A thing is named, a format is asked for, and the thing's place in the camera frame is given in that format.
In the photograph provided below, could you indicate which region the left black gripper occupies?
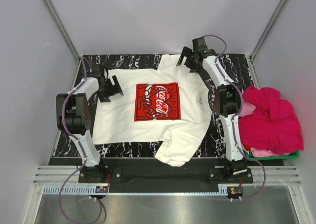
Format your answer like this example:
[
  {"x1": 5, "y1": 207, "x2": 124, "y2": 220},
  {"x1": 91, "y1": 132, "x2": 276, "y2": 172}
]
[{"x1": 96, "y1": 76, "x2": 122, "y2": 103}]

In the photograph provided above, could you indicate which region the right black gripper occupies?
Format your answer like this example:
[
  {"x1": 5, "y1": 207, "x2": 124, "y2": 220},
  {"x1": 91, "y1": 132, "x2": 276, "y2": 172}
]
[{"x1": 176, "y1": 47, "x2": 200, "y2": 75}]

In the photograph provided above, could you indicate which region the white Coca-Cola t-shirt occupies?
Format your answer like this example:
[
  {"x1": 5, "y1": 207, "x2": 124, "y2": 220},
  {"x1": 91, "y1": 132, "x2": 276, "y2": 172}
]
[{"x1": 92, "y1": 54, "x2": 212, "y2": 167}]

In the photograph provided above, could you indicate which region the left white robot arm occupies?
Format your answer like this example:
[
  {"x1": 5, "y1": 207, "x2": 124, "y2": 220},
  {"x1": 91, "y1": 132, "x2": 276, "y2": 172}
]
[{"x1": 56, "y1": 64, "x2": 123, "y2": 182}]

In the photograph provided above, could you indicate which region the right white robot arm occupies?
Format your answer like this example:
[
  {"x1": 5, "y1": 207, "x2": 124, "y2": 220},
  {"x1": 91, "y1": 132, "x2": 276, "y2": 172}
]
[{"x1": 177, "y1": 37, "x2": 247, "y2": 183}]

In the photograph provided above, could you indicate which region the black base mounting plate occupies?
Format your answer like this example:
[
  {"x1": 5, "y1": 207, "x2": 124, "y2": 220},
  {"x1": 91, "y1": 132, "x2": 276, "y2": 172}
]
[{"x1": 79, "y1": 158, "x2": 253, "y2": 195}]

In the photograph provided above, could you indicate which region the left small circuit board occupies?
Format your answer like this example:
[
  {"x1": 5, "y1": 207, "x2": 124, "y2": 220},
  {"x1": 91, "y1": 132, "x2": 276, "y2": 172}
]
[{"x1": 95, "y1": 186, "x2": 109, "y2": 193}]

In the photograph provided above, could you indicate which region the small circuit board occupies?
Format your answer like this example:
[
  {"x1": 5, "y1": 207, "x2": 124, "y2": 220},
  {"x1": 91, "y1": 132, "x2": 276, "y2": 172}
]
[
  {"x1": 95, "y1": 186, "x2": 109, "y2": 193},
  {"x1": 230, "y1": 187, "x2": 243, "y2": 195}
]

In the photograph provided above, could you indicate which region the magenta t-shirt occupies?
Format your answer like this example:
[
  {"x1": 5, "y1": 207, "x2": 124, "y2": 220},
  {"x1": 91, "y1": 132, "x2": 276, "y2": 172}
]
[{"x1": 239, "y1": 86, "x2": 304, "y2": 154}]

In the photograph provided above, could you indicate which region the right small circuit board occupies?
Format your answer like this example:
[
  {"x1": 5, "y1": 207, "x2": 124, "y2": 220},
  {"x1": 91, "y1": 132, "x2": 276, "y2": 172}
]
[{"x1": 230, "y1": 187, "x2": 243, "y2": 195}]

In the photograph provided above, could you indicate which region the green plastic basket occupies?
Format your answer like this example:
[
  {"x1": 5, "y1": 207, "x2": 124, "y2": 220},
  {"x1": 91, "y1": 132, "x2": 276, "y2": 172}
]
[{"x1": 241, "y1": 146, "x2": 300, "y2": 161}]

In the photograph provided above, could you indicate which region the aluminium rail frame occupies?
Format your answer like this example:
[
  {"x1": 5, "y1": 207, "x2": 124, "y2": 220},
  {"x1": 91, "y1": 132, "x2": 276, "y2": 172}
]
[{"x1": 33, "y1": 166, "x2": 301, "y2": 196}]

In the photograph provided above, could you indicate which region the left corner aluminium post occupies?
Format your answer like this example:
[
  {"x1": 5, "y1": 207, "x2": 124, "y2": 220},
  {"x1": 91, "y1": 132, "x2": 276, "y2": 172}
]
[{"x1": 43, "y1": 0, "x2": 80, "y2": 62}]

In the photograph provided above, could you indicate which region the corner aluminium post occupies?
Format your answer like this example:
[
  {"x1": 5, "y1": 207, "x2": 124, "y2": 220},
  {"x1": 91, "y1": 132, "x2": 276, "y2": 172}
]
[
  {"x1": 43, "y1": 0, "x2": 80, "y2": 62},
  {"x1": 249, "y1": 0, "x2": 289, "y2": 62}
]

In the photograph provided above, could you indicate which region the right corner aluminium post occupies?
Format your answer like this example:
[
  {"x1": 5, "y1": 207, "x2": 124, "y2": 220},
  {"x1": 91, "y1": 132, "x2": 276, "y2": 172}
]
[{"x1": 249, "y1": 0, "x2": 289, "y2": 62}]

